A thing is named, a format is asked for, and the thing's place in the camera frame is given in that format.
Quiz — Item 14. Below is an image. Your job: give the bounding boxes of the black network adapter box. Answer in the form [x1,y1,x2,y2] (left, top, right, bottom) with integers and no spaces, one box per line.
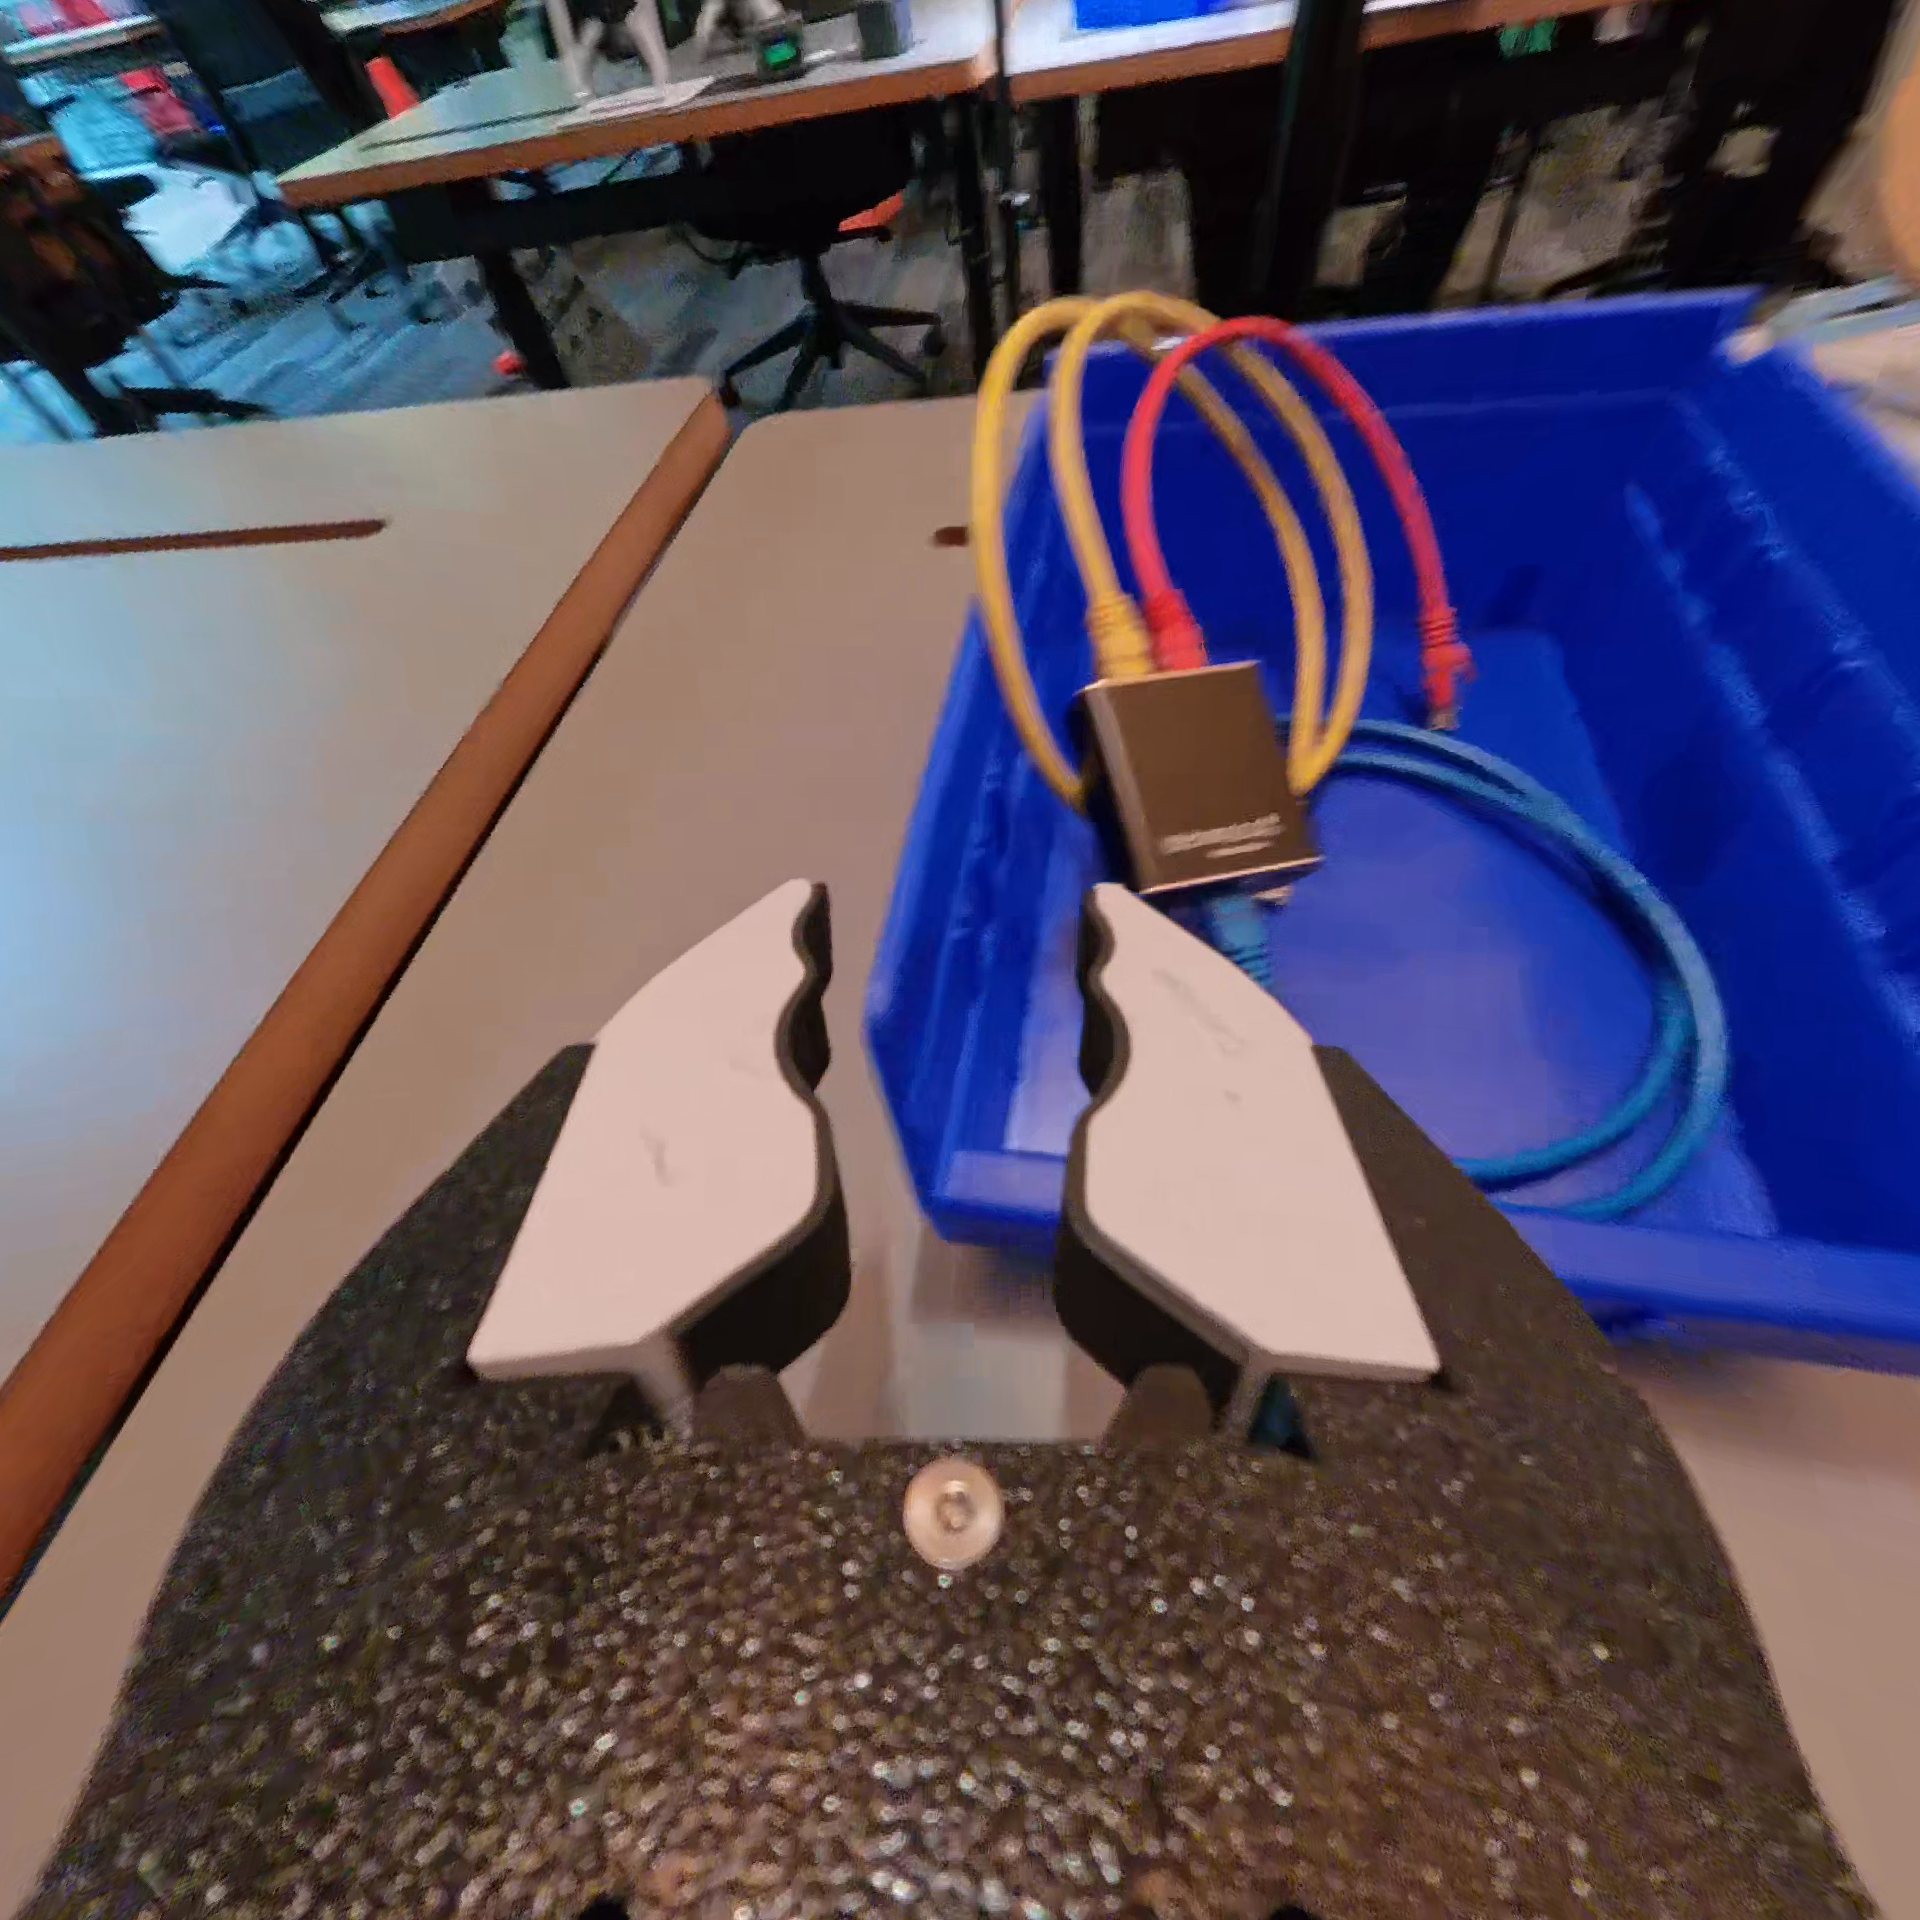
[1076,654,1329,903]

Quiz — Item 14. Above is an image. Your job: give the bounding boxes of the background work table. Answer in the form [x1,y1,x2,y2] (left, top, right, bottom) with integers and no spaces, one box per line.
[996,0,1652,303]
[276,0,999,393]

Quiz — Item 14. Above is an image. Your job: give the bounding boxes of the black office chair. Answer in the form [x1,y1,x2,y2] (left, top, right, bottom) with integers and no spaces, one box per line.
[0,134,271,439]
[681,151,947,415]

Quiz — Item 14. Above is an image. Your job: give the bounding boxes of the red ethernet cable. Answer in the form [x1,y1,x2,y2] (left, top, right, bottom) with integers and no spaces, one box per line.
[1121,318,1479,738]

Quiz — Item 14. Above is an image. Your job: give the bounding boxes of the yellow ethernet cable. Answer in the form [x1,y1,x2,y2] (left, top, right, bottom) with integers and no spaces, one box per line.
[970,292,1378,821]

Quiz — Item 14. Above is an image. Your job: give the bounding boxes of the blue ethernet cable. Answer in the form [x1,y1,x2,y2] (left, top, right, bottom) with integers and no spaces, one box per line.
[1199,720,1730,1221]

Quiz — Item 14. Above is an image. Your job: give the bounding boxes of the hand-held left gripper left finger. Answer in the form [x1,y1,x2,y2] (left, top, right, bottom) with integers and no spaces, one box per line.
[464,877,853,1421]

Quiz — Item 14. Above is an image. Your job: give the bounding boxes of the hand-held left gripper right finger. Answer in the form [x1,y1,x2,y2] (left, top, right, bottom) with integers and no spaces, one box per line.
[1054,881,1446,1442]

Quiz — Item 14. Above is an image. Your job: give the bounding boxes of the blue plastic bin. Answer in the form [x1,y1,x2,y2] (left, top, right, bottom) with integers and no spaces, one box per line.
[862,284,1920,1375]

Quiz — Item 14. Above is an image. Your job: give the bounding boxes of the grey desk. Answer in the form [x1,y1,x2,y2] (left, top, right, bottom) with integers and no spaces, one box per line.
[0,322,1920,1920]
[0,378,731,1593]

